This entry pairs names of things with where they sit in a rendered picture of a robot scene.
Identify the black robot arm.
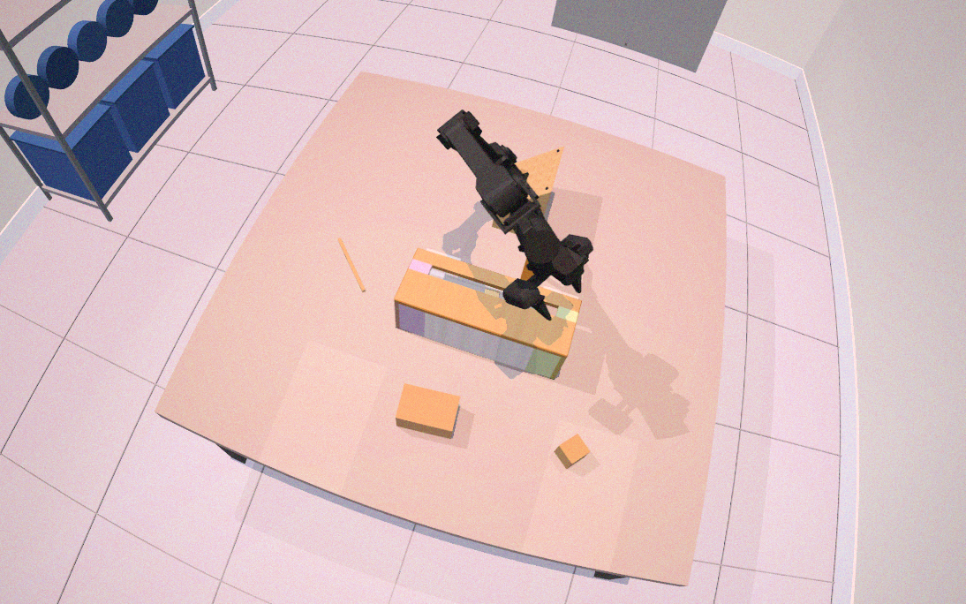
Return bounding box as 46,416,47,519
436,109,589,286

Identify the orange thin stick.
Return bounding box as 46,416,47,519
338,238,365,292

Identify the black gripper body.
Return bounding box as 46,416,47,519
503,234,594,310

